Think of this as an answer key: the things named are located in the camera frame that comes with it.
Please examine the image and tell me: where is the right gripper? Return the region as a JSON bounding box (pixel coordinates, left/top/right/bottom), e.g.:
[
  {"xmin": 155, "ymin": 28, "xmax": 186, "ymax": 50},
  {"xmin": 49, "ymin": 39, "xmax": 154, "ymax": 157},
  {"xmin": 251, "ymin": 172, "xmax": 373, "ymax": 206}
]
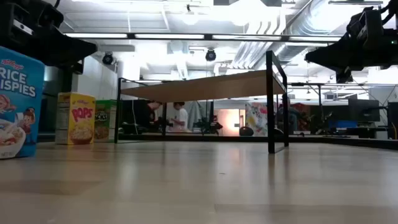
[{"xmin": 304, "ymin": 29, "xmax": 398, "ymax": 71}]

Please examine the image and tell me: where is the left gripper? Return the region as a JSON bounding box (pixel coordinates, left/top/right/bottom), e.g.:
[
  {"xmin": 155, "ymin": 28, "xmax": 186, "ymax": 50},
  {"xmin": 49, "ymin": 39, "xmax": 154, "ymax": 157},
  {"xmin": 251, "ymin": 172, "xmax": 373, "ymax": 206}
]
[{"xmin": 0, "ymin": 2, "xmax": 98, "ymax": 67}]

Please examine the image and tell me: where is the yellow Corn Pops box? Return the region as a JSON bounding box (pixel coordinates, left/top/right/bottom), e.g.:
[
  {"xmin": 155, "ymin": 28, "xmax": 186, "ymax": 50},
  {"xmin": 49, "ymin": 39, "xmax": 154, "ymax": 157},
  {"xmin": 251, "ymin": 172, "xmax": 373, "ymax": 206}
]
[{"xmin": 55, "ymin": 91, "xmax": 96, "ymax": 146}]

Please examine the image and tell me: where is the green Apple Jacks box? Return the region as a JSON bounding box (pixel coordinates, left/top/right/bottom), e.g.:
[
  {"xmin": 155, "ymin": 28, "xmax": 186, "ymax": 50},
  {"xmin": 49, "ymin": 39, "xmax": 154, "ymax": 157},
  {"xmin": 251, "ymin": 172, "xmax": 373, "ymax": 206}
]
[{"xmin": 93, "ymin": 99, "xmax": 118, "ymax": 144}]

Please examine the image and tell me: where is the blue Rice Krispies box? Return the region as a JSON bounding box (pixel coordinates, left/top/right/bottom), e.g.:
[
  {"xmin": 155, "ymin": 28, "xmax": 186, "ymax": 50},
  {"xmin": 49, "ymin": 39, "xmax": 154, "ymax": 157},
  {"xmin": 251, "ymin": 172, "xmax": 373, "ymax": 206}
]
[{"xmin": 0, "ymin": 45, "xmax": 45, "ymax": 160}]

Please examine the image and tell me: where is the black computer monitor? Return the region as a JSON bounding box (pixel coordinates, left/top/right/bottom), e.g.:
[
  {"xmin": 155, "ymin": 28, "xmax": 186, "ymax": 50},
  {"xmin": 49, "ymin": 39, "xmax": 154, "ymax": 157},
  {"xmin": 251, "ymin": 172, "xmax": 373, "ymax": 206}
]
[{"xmin": 348, "ymin": 98, "xmax": 381, "ymax": 123}]

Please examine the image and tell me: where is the blue background bin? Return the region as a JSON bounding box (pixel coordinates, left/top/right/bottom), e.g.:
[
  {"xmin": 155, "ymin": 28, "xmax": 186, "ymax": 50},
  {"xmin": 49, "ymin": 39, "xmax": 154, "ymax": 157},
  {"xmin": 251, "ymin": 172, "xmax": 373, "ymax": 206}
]
[{"xmin": 328, "ymin": 120, "xmax": 358, "ymax": 129}]

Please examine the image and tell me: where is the colourful patterned board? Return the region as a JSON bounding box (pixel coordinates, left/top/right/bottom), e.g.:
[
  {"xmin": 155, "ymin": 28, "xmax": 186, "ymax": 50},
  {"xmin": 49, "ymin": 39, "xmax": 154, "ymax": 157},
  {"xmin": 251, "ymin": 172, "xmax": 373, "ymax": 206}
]
[{"xmin": 244, "ymin": 102, "xmax": 269, "ymax": 137}]

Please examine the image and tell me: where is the overhead LED light bar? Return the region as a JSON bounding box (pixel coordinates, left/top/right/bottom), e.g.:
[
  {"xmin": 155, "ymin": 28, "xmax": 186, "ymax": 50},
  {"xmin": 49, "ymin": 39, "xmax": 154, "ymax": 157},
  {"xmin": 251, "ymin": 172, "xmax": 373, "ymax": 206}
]
[{"xmin": 63, "ymin": 32, "xmax": 343, "ymax": 42}]

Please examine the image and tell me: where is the person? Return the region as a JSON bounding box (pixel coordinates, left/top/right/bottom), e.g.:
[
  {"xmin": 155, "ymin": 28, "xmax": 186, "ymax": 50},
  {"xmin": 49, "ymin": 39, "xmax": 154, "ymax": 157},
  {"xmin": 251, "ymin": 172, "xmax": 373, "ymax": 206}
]
[
  {"xmin": 141, "ymin": 100, "xmax": 163, "ymax": 134},
  {"xmin": 169, "ymin": 101, "xmax": 190, "ymax": 134}
]

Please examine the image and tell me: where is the black round object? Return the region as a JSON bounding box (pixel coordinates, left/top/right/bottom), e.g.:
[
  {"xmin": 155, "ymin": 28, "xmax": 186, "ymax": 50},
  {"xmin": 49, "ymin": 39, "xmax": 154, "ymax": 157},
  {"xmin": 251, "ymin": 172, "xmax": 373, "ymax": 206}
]
[{"xmin": 238, "ymin": 125, "xmax": 255, "ymax": 137}]

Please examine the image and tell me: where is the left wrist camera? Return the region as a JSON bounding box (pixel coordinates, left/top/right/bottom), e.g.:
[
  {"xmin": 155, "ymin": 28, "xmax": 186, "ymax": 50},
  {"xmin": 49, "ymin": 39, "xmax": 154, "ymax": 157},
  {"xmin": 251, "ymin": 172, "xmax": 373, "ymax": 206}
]
[{"xmin": 6, "ymin": 2, "xmax": 43, "ymax": 38}]

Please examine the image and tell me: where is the black table frame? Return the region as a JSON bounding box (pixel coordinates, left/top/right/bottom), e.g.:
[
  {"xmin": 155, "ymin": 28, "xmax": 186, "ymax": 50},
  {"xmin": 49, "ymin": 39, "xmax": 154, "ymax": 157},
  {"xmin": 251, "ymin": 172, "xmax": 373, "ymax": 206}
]
[{"xmin": 36, "ymin": 133, "xmax": 398, "ymax": 151}]

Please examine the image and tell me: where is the wooden shelf with black frame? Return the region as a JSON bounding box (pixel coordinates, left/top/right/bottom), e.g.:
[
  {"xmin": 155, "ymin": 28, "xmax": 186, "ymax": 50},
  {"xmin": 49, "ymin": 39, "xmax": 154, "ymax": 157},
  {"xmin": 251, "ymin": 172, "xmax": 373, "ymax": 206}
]
[{"xmin": 113, "ymin": 50, "xmax": 290, "ymax": 154}]

